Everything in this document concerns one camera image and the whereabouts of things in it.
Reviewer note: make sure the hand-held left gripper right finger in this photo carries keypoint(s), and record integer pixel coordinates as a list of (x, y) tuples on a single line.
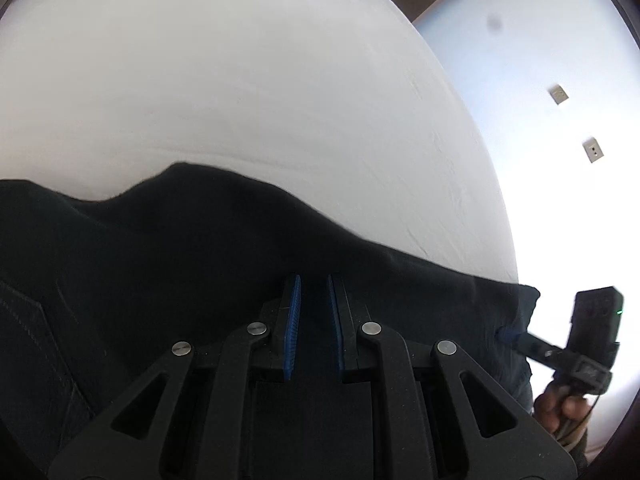
[(334, 321)]

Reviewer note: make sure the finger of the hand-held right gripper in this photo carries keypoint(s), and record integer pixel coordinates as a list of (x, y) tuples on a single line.
[(530, 342)]

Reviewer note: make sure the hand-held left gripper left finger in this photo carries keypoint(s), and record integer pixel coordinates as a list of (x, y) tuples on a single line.
[(292, 321)]

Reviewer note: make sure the black pants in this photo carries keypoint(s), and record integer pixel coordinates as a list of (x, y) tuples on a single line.
[(175, 265)]

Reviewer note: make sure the person's right hand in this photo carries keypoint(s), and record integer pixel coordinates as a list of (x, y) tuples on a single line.
[(557, 405)]

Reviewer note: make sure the white bed sheet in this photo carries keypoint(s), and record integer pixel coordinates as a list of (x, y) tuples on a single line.
[(225, 90)]

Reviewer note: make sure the grey wall socket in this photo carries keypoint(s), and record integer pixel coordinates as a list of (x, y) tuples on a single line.
[(558, 94), (593, 150)]

